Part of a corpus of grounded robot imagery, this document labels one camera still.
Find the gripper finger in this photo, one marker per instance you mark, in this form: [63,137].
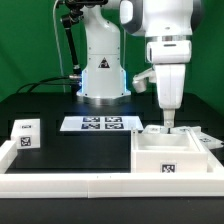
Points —
[166,118]
[172,117]

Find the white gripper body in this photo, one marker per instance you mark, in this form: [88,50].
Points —
[170,85]

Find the white cabinet door panel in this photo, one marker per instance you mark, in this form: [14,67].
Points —
[207,140]
[155,129]

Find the white cabinet body box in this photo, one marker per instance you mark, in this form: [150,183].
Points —
[167,153]

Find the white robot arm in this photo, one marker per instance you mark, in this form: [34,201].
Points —
[166,26]

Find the white cabinet top block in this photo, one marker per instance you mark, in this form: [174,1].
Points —
[26,133]

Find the white marker tag sheet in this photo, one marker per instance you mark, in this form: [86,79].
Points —
[101,123]

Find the white U-shaped frame fence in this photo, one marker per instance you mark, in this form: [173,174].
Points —
[104,185]

